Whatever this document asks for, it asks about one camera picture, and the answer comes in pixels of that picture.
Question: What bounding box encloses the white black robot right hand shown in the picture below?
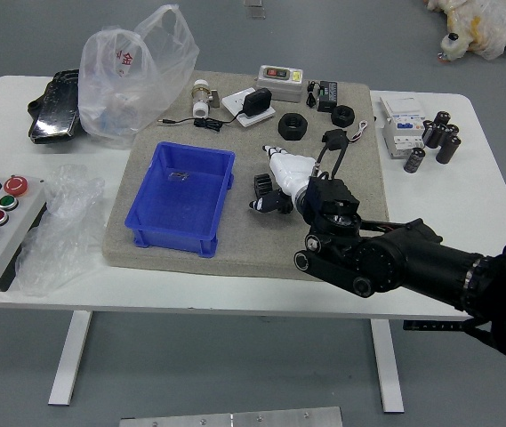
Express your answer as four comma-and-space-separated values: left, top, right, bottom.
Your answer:
247, 144, 319, 215

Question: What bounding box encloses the big black gear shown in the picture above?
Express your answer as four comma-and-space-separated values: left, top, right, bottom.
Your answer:
252, 173, 277, 201

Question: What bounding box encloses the blue plastic box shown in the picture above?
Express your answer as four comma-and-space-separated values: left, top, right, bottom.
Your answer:
124, 141, 237, 259

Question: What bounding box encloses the big black hex nut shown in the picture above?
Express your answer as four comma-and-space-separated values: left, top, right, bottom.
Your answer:
277, 112, 309, 141

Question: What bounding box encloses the black power adapter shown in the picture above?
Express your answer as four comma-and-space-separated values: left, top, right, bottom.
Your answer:
242, 87, 273, 118

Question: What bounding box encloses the grey-brown foam mat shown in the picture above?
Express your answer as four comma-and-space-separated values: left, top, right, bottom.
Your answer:
100, 69, 396, 286

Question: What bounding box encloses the white table leg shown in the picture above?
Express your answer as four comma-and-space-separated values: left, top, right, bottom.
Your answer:
47, 310, 92, 407
370, 318, 406, 414

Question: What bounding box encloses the brass valve with white ends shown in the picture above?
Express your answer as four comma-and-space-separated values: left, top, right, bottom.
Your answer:
189, 78, 221, 119

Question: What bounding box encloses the white circuit breaker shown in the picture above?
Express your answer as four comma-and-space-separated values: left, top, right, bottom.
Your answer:
377, 95, 427, 160

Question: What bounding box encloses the metal floor outlet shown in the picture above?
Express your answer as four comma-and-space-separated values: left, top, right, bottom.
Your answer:
242, 0, 266, 20

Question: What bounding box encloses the translucent bag with red print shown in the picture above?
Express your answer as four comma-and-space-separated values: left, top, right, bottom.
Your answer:
77, 4, 201, 148

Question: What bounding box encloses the crumpled clear plastic wrap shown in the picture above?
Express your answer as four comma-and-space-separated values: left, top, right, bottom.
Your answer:
14, 163, 107, 297

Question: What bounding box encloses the black table control panel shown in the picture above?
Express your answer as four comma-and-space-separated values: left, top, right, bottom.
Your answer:
402, 319, 476, 333

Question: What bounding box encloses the black plastic tray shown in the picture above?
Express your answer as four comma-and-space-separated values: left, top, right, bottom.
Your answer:
28, 68, 81, 146

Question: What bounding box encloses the plush toy in plastic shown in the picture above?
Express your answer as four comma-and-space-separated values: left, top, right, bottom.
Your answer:
423, 0, 506, 68

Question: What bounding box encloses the silver metal plate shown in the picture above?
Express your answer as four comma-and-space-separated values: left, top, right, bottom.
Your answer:
118, 406, 343, 427

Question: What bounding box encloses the black module with thin wires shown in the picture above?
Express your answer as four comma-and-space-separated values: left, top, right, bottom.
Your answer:
321, 119, 370, 151

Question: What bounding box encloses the black controller module with cable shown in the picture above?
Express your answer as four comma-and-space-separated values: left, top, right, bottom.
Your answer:
305, 78, 340, 113

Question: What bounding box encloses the grey switch box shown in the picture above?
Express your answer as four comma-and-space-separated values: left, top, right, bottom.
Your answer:
255, 64, 305, 103

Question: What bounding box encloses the white wall socket plate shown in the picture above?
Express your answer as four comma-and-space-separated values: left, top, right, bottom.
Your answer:
221, 87, 277, 129

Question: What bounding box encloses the black adapter cord with plug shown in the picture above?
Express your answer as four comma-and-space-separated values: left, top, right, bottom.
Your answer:
157, 113, 247, 133

